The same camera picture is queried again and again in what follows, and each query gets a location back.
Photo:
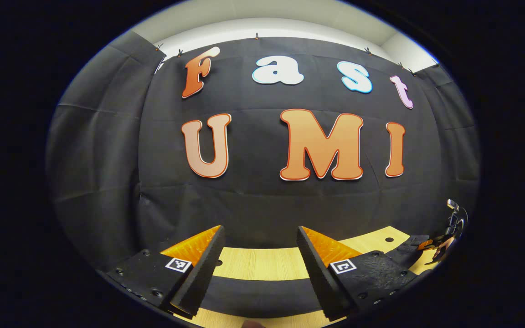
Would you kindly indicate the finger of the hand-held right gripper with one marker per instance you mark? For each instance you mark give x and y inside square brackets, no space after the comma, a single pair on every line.
[426,245]

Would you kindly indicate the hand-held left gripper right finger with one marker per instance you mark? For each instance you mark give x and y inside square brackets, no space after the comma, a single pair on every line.
[319,278]

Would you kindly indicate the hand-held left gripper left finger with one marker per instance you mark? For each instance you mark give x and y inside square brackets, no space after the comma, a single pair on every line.
[201,278]

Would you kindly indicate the dark grey jeans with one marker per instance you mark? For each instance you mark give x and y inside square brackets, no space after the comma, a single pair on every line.
[262,296]

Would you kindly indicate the black backdrop cloth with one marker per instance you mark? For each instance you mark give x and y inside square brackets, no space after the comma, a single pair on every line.
[253,205]

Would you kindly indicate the row of small cloth clips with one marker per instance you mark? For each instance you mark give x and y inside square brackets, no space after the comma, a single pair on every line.
[256,36]

